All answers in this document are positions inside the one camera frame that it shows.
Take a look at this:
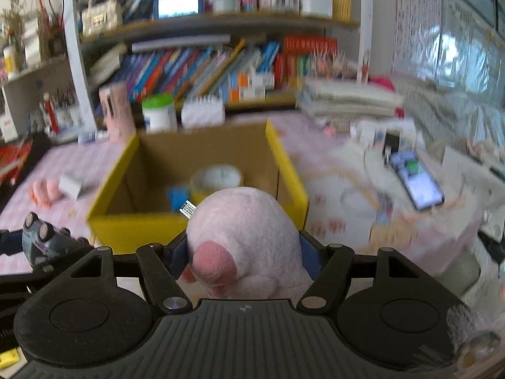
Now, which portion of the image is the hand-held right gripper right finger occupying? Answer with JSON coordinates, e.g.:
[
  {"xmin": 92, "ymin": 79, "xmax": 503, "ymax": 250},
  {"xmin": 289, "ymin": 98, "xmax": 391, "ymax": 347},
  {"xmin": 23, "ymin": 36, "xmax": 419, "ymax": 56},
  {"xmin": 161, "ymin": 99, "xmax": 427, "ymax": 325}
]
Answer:
[{"xmin": 297, "ymin": 230, "xmax": 429, "ymax": 319}]

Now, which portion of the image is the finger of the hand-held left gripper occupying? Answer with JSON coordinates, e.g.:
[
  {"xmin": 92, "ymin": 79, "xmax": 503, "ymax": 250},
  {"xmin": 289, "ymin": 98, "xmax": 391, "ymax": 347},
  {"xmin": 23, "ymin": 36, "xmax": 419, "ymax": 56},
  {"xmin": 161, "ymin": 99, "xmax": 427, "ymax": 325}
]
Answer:
[
  {"xmin": 0, "ymin": 228, "xmax": 26, "ymax": 256},
  {"xmin": 0, "ymin": 269, "xmax": 56, "ymax": 290}
]

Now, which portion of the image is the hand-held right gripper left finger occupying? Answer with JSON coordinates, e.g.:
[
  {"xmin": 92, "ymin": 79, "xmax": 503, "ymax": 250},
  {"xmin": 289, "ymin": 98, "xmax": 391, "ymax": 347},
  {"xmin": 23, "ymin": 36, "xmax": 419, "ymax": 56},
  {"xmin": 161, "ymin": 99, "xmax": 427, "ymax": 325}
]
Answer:
[{"xmin": 72, "ymin": 233, "xmax": 194, "ymax": 317}]

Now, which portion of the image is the grey toy car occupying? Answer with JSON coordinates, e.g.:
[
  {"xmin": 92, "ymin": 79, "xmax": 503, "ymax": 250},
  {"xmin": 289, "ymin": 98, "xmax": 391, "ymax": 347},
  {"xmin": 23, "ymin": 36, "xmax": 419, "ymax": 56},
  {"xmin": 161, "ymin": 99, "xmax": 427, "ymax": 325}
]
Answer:
[{"xmin": 21, "ymin": 212, "xmax": 94, "ymax": 274}]

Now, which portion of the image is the pink plush toy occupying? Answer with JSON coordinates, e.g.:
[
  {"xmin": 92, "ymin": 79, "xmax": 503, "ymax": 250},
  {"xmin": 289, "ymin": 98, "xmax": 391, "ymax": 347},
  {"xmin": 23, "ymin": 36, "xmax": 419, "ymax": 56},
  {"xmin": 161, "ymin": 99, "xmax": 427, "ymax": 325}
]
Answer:
[{"xmin": 179, "ymin": 187, "xmax": 317, "ymax": 299}]

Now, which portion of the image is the yellow cardboard box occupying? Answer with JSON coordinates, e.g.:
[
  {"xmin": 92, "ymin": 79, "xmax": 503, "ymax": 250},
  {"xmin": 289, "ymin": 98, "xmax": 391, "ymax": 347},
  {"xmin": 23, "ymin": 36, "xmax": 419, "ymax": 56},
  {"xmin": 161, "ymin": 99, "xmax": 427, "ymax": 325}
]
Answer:
[{"xmin": 87, "ymin": 120, "xmax": 311, "ymax": 254}]

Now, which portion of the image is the yellow cartoon case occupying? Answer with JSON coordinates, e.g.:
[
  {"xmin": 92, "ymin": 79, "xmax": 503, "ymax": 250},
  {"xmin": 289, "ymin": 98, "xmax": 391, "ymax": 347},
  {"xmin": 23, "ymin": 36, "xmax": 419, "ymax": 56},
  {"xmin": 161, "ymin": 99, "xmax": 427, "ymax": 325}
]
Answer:
[{"xmin": 0, "ymin": 349, "xmax": 21, "ymax": 369}]

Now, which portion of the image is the blue plastic piece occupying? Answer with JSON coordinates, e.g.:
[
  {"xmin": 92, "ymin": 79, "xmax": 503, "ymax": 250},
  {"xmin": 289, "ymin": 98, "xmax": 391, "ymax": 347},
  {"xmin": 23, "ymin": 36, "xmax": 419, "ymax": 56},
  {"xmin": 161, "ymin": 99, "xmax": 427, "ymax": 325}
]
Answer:
[{"xmin": 168, "ymin": 187, "xmax": 192, "ymax": 214}]

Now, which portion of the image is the small pink toy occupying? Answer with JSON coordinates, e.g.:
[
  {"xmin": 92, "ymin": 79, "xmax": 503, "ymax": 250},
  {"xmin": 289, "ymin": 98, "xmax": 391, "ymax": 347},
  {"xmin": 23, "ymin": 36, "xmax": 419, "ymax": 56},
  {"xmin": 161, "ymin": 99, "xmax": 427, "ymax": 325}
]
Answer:
[{"xmin": 32, "ymin": 179, "xmax": 66, "ymax": 206}]

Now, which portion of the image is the white and yellow tape roll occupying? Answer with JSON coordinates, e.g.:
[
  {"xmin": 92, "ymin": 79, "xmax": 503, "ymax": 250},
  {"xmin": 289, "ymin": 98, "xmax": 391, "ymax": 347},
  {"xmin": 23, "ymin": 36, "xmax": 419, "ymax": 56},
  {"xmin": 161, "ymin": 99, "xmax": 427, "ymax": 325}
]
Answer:
[{"xmin": 190, "ymin": 165, "xmax": 244, "ymax": 207}]

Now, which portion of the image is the black smartphone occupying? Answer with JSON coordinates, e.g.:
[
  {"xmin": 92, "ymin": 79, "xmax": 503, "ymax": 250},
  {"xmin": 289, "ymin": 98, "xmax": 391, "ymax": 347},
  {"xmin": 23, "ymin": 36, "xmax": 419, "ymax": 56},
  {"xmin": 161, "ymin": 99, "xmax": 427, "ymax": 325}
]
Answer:
[{"xmin": 390, "ymin": 151, "xmax": 446, "ymax": 211}]

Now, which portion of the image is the white jar with green lid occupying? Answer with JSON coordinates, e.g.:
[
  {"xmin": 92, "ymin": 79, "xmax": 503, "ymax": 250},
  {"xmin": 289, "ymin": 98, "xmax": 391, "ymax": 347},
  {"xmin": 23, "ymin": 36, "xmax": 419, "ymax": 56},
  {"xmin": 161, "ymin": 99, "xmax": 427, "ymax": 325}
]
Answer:
[{"xmin": 141, "ymin": 95, "xmax": 178, "ymax": 133}]

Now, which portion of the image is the white quilted purse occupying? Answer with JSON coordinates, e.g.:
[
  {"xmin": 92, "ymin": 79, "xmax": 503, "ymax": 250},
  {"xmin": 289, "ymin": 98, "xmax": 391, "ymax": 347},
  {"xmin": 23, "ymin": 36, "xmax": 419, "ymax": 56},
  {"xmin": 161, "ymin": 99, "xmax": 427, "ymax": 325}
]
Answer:
[{"xmin": 181, "ymin": 95, "xmax": 227, "ymax": 129}]

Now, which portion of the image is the pink cylindrical humidifier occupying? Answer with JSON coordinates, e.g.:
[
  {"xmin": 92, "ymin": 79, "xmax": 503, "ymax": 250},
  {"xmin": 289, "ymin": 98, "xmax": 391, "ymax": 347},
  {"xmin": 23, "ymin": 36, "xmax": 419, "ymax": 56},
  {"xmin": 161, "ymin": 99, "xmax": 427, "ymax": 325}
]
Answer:
[{"xmin": 98, "ymin": 83, "xmax": 137, "ymax": 143}]

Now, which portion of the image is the stack of papers and booklets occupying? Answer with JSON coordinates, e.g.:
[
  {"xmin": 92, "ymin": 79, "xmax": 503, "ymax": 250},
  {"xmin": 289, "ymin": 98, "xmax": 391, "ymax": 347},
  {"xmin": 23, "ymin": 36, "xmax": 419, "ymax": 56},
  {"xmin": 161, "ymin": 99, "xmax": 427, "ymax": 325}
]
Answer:
[{"xmin": 296, "ymin": 77, "xmax": 404, "ymax": 119}]

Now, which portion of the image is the side shelf unit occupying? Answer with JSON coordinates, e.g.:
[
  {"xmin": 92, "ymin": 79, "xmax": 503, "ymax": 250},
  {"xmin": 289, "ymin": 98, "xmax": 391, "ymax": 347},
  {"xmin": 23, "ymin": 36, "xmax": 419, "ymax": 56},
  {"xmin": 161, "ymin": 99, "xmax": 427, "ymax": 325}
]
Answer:
[{"xmin": 0, "ymin": 54, "xmax": 86, "ymax": 145}]

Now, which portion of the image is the orange and white carton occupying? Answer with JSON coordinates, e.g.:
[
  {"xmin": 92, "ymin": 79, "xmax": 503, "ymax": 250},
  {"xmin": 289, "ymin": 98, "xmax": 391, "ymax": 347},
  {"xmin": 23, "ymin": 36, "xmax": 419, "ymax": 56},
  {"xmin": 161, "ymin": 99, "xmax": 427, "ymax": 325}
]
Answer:
[
  {"xmin": 237, "ymin": 72, "xmax": 275, "ymax": 90},
  {"xmin": 229, "ymin": 86, "xmax": 267, "ymax": 102}
]

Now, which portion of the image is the white paper sheet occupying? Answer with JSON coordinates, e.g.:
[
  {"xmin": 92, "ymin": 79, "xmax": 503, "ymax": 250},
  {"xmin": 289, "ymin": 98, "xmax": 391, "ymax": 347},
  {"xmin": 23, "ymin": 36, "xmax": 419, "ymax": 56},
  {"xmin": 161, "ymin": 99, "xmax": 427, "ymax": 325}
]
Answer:
[{"xmin": 441, "ymin": 145, "xmax": 495, "ymax": 191}]

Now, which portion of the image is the row of colourful books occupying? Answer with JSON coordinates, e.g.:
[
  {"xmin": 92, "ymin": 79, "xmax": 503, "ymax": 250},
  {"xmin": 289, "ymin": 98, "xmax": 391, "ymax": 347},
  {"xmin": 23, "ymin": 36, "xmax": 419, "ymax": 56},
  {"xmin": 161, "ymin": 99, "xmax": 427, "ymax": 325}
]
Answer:
[{"xmin": 118, "ymin": 39, "xmax": 285, "ymax": 102}]

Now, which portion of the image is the magenta cloth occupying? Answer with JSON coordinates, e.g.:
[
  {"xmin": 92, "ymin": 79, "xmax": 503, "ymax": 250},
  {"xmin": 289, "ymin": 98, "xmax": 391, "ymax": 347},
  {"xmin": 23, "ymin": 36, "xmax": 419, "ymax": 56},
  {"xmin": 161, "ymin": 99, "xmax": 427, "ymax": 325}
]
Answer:
[{"xmin": 369, "ymin": 76, "xmax": 397, "ymax": 92}]

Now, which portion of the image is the white wooden bookshelf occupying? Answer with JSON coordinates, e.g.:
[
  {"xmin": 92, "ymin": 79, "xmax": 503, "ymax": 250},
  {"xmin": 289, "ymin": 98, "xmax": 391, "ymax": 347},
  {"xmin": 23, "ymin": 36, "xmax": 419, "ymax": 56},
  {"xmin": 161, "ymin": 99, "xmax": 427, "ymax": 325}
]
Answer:
[{"xmin": 63, "ymin": 0, "xmax": 375, "ymax": 135}]

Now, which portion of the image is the colourful spiky pen holder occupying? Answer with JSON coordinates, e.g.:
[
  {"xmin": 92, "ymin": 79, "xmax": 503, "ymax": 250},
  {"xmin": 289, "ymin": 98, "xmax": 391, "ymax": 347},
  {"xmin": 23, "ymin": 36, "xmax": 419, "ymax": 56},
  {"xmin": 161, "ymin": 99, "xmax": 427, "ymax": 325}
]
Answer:
[{"xmin": 312, "ymin": 51, "xmax": 348, "ymax": 78}]

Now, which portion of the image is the thick beige book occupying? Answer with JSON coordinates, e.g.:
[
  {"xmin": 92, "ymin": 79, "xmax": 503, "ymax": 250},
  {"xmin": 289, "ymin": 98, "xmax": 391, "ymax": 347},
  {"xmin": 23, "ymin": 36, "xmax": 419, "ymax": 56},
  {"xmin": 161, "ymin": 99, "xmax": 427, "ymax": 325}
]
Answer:
[
  {"xmin": 89, "ymin": 63, "xmax": 123, "ymax": 86},
  {"xmin": 90, "ymin": 43, "xmax": 128, "ymax": 73}
]

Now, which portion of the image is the white figure card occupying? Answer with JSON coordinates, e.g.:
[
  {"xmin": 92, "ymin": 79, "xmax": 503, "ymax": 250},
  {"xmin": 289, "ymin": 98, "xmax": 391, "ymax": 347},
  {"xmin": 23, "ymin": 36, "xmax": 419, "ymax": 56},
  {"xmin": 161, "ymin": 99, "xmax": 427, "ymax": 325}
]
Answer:
[{"xmin": 357, "ymin": 45, "xmax": 372, "ymax": 85}]

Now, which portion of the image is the red boxed book set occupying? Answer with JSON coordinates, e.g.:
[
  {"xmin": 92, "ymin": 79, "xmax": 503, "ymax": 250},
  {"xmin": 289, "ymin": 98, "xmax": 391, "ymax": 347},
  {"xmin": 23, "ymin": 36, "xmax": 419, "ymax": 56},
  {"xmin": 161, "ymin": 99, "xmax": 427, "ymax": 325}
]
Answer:
[{"xmin": 276, "ymin": 36, "xmax": 338, "ymax": 88}]

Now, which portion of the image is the grey rolled mat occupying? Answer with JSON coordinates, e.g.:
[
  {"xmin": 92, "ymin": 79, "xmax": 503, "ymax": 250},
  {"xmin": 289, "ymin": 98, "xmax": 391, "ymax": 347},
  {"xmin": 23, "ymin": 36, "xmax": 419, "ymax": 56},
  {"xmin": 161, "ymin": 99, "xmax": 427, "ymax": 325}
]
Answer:
[{"xmin": 131, "ymin": 33, "xmax": 232, "ymax": 53}]

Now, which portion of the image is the dried flower bunch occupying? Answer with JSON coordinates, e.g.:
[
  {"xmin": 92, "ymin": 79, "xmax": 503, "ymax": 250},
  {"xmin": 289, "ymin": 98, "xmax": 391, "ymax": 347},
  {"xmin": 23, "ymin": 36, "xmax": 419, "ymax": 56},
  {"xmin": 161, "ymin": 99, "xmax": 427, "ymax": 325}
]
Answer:
[{"xmin": 0, "ymin": 0, "xmax": 27, "ymax": 49}]

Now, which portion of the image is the cream quilted handbag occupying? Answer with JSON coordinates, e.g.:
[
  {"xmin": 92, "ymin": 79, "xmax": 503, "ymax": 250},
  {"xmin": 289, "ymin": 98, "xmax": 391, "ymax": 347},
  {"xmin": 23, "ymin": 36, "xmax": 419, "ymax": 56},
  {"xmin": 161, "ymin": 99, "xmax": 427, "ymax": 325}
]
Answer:
[{"xmin": 82, "ymin": 0, "xmax": 122, "ymax": 36}]

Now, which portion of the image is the tablet with blue case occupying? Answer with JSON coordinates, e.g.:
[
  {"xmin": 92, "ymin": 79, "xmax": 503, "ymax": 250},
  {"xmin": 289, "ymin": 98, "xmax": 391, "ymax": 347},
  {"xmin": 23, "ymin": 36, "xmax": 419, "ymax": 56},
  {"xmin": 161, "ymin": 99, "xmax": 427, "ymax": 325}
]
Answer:
[{"xmin": 154, "ymin": 0, "xmax": 205, "ymax": 20}]

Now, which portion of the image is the white pencil cup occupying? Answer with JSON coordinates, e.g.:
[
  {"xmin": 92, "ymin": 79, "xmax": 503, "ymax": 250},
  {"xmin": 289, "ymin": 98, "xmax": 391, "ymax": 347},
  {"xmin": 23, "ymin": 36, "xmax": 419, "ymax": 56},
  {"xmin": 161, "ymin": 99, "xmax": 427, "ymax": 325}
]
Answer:
[{"xmin": 300, "ymin": 0, "xmax": 334, "ymax": 19}]

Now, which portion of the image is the wall chart poster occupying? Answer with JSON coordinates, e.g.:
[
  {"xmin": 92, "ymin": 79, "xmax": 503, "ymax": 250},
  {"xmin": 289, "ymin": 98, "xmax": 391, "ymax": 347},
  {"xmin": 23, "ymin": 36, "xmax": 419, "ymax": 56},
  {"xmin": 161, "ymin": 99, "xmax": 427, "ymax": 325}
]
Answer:
[{"xmin": 395, "ymin": 0, "xmax": 445, "ymax": 82}]

